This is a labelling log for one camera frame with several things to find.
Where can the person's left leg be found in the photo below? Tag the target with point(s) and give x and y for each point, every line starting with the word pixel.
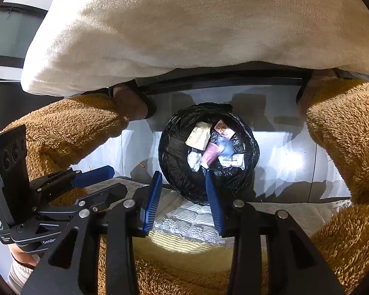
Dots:
pixel 64 129

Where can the beige fleece bed blanket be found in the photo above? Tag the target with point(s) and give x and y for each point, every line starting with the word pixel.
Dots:
pixel 187 30

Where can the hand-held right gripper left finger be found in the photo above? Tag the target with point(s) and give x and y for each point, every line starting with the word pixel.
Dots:
pixel 152 202

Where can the bin with black bag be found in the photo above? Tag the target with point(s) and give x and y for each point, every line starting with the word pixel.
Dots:
pixel 172 147

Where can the person's foot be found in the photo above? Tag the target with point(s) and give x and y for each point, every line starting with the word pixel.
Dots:
pixel 130 104
pixel 315 87

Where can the person's left hand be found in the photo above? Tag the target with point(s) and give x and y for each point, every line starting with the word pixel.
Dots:
pixel 20 275

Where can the person's left foot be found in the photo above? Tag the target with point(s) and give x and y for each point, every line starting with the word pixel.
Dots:
pixel 130 104

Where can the person's right foot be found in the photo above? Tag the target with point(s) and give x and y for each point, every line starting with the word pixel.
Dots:
pixel 315 87

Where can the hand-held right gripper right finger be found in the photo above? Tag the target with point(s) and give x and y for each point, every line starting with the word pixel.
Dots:
pixel 215 202

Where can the dark glass door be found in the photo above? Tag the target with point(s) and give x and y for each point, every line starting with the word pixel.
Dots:
pixel 9 33

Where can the black slipper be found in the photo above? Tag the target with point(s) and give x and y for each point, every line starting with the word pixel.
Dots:
pixel 150 107
pixel 300 93

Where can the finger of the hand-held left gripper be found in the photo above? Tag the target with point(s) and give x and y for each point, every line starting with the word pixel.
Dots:
pixel 92 173
pixel 104 196

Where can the beige paper bag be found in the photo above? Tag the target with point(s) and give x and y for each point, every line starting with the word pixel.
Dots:
pixel 198 135

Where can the white printed wrapper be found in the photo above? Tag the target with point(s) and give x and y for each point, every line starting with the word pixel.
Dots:
pixel 232 161

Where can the white plastic bag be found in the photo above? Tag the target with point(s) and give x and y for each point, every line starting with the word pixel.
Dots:
pixel 194 161

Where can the person's leg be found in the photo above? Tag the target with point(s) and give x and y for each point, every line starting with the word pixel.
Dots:
pixel 64 129
pixel 347 135

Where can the person's right leg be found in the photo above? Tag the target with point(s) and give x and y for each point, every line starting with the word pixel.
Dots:
pixel 347 135

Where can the black bed frame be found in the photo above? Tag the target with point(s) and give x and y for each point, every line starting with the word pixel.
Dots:
pixel 233 81

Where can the pink printed box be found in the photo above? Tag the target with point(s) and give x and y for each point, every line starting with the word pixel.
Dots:
pixel 224 129

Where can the pink wrapper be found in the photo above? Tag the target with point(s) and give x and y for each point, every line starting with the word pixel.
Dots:
pixel 210 155

